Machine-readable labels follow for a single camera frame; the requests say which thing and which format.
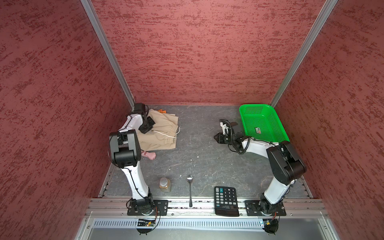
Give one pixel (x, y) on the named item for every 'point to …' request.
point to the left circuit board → (145, 222)
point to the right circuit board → (270, 225)
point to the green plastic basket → (261, 122)
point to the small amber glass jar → (165, 185)
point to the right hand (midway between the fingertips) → (214, 139)
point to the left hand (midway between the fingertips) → (152, 129)
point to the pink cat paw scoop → (151, 155)
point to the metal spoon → (190, 178)
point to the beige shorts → (163, 135)
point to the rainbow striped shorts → (162, 111)
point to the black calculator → (226, 202)
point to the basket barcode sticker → (257, 130)
